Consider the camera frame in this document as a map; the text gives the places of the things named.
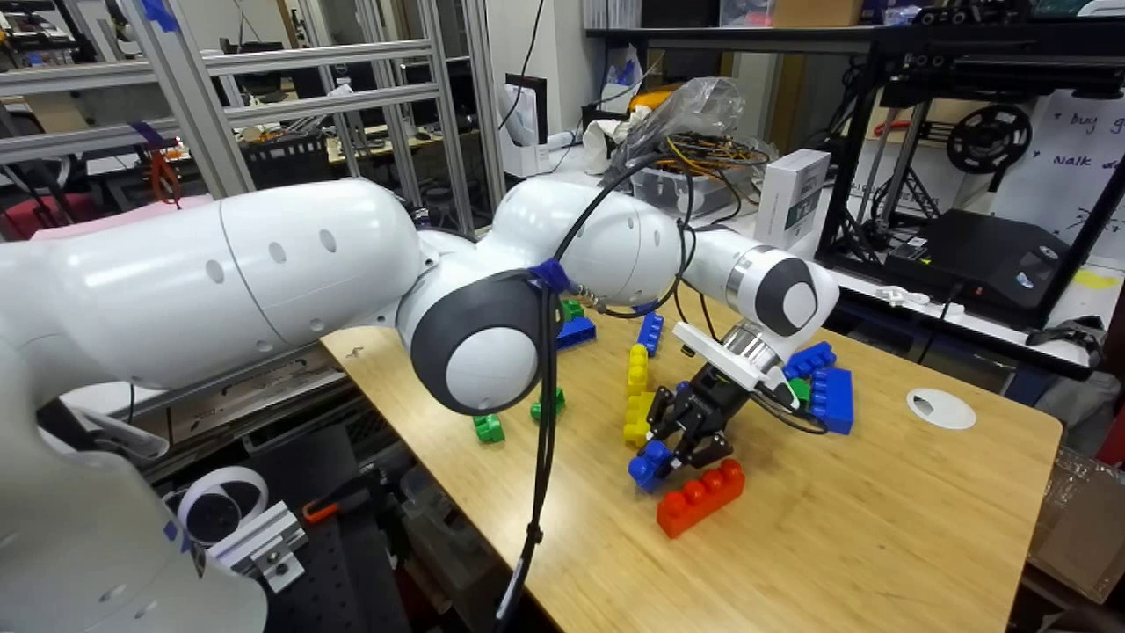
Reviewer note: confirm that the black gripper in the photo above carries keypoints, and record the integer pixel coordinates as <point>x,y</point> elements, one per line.
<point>719,400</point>

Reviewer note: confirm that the small blue toy block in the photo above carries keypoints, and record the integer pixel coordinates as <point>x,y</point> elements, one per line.
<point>651,465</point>

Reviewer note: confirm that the long red toy block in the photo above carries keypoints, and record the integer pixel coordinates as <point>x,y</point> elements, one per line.
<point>700,496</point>

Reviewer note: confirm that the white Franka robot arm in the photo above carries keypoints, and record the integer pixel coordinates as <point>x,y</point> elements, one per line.
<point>233,282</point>

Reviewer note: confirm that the wide yellow toy block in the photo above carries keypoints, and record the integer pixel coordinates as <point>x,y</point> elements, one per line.
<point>637,420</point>

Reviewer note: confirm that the thin yellow toy block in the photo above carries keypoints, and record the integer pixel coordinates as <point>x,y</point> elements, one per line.
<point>637,369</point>

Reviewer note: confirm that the narrow blue toy block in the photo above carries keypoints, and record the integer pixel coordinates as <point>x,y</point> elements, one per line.
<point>651,333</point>

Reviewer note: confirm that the small green toy block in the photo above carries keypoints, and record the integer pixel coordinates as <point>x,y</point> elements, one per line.
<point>571,312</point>
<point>558,402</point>
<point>490,429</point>

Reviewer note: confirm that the long blue toy block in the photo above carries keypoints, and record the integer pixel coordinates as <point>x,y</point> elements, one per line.
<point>810,356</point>
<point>577,333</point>

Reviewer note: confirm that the large blue toy block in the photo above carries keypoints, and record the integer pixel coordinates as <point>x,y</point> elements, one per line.
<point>830,400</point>

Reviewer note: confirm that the white table grommet disc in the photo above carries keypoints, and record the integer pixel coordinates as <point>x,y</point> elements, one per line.
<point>940,410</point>

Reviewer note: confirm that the white cardboard box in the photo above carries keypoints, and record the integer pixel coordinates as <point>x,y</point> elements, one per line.
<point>794,199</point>

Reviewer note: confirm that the clear plastic bag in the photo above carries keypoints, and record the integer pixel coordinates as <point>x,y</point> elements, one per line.
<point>699,105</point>

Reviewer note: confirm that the black 3D printer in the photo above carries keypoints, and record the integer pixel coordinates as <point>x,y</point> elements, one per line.
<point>996,266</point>

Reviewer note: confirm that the brown cardboard box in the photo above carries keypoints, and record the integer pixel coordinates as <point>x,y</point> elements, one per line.
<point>1083,527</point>

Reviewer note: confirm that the black filament spool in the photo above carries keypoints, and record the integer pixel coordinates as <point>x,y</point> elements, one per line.
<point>1001,118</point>

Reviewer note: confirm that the black equipment case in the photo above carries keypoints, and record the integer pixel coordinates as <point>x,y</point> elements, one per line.
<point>286,158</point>

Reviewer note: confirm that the white tape roll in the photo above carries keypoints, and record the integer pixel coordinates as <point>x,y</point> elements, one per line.
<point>195,493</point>

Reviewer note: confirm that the dark red seat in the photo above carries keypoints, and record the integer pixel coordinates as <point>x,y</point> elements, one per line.
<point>47,211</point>

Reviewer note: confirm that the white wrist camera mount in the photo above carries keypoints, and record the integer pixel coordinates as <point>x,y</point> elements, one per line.
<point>733,356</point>

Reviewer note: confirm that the aluminium bracket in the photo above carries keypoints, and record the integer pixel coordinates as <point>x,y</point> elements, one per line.
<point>252,541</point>

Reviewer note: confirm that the aluminium profile frame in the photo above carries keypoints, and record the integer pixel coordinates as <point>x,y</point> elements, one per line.
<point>198,105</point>

